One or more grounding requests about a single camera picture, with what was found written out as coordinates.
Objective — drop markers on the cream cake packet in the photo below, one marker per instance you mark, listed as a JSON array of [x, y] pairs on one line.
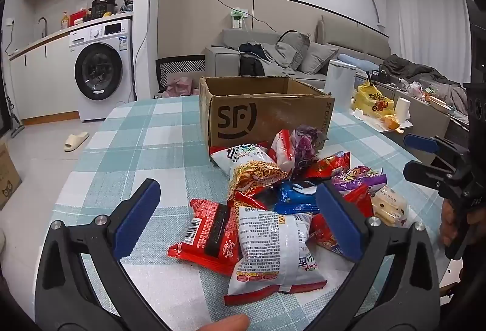
[[389, 205]]

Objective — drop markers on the black rice cooker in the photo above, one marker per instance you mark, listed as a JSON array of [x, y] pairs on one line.
[[103, 7]]

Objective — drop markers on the printed brown cardboard box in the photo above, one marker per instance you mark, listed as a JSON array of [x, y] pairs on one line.
[[7, 179]]

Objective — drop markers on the mop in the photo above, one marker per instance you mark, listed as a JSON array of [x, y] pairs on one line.
[[13, 118]]

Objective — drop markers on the white paper cup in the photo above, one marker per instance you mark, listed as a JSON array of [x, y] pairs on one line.
[[402, 108]]

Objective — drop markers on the person's right forearm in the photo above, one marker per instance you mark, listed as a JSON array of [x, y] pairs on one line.
[[467, 277]]

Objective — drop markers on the light blue pillow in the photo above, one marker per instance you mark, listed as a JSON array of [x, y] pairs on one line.
[[357, 63]]

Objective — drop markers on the metal faucet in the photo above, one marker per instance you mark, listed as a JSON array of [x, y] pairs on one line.
[[42, 27]]

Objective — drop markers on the purple candy bag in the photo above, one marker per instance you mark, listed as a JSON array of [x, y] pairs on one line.
[[307, 145]]

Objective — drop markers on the person's right hand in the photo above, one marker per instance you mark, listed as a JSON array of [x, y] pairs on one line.
[[450, 221]]

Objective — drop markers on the red black striped snack packet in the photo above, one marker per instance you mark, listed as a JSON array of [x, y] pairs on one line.
[[205, 232]]

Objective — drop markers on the yellow bottle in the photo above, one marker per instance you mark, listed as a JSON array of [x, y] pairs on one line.
[[65, 21]]

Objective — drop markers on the white red-edged snack packet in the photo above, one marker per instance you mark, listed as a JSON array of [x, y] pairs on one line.
[[284, 148]]

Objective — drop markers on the beige slipper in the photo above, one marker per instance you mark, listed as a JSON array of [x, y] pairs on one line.
[[76, 141]]

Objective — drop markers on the red cookie packet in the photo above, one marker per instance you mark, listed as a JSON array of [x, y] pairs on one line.
[[330, 164]]

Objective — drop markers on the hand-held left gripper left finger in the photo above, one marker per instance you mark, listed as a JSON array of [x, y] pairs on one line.
[[138, 217]]

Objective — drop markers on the grey sofa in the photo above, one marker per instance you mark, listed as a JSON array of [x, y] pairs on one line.
[[227, 40]]

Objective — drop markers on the white noodle snack bag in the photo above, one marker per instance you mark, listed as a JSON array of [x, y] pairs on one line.
[[250, 164], [269, 251]]

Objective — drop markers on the small purple snack packet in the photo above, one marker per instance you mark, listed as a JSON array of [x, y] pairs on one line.
[[360, 177]]

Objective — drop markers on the black white patterned basket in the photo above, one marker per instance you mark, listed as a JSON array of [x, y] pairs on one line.
[[178, 67]]

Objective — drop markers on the yellow plastic bag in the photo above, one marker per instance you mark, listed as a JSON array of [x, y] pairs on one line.
[[372, 101]]

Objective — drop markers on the person's left hand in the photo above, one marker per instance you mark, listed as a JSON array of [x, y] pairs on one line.
[[224, 323]]

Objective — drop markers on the white kitchen counter cabinet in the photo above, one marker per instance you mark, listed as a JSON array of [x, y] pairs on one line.
[[41, 76]]

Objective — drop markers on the dark grey cushion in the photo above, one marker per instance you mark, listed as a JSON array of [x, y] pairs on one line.
[[298, 42]]

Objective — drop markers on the pink cloth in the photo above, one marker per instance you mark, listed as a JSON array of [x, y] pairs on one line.
[[182, 86]]

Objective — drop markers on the red box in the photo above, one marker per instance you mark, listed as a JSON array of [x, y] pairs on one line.
[[78, 18]]

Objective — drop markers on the dark jacket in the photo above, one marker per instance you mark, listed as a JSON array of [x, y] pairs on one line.
[[250, 63]]

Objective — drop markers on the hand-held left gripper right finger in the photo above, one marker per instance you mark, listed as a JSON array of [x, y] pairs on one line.
[[338, 221]]

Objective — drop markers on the grey clothing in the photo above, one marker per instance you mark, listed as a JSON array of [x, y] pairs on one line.
[[279, 53]]

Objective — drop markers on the dark blanket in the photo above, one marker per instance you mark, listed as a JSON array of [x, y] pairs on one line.
[[417, 72]]

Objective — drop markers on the grey coffee table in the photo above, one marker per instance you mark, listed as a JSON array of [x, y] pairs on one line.
[[425, 122]]

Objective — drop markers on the white washing machine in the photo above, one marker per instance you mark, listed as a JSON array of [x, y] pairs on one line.
[[98, 65]]

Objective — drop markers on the blue cookie packet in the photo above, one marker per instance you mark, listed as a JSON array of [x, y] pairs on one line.
[[296, 198]]

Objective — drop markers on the light grey cushion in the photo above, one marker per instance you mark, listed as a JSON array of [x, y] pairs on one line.
[[318, 58]]

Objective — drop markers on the white curtain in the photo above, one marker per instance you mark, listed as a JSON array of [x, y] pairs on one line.
[[429, 8]]

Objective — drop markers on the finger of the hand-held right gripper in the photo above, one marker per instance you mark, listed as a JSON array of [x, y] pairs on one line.
[[423, 172], [419, 143]]

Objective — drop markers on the white cylindrical bin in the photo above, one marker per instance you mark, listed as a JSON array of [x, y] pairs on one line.
[[341, 82]]

